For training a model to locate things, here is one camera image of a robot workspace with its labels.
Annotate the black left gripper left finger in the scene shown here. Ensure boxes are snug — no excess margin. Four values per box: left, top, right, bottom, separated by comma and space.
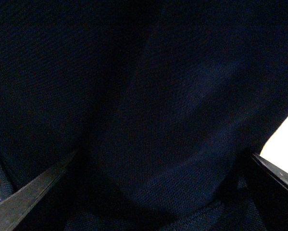
0, 150, 78, 231

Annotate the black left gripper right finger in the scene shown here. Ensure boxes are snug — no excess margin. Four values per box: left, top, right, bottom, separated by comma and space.
244, 154, 288, 231

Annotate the dark navy garment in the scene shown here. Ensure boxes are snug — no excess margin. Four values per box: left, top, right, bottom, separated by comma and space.
0, 0, 288, 231

